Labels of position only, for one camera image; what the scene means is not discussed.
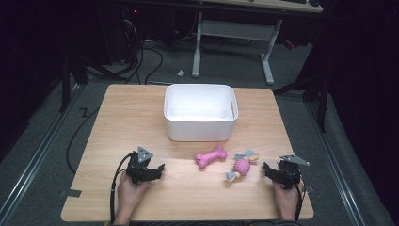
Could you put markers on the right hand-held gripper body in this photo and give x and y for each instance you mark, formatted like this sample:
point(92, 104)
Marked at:
point(290, 174)

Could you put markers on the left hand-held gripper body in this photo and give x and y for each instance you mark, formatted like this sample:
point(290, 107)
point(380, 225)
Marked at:
point(137, 168)

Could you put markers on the pink bone toy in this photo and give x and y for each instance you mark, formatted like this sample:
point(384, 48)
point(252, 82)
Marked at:
point(210, 156)

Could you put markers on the white plastic storage box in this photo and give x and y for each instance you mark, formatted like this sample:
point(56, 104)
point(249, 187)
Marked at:
point(200, 113)

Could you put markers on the person's right hand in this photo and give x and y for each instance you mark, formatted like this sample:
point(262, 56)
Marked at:
point(286, 199)

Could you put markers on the person's left hand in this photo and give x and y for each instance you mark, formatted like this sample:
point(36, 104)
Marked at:
point(130, 193)

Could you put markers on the black metal stand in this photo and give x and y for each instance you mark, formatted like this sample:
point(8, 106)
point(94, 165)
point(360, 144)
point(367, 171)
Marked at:
point(322, 100)
point(66, 84)

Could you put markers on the small white floor scrap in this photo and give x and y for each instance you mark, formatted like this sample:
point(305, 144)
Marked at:
point(181, 73)

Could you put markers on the desk with white metal legs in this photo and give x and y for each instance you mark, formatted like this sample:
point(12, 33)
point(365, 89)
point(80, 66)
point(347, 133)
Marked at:
point(233, 30)

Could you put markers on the dark computer tower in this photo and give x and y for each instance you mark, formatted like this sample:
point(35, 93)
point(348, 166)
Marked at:
point(133, 22)

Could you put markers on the black keyboard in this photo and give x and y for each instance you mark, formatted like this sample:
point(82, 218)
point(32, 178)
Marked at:
point(293, 1)

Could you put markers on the black computer mouse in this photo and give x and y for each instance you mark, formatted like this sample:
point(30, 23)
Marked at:
point(314, 3)

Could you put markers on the metal floor rail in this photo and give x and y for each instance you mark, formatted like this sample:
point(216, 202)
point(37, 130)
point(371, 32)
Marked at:
point(34, 160)
point(334, 163)

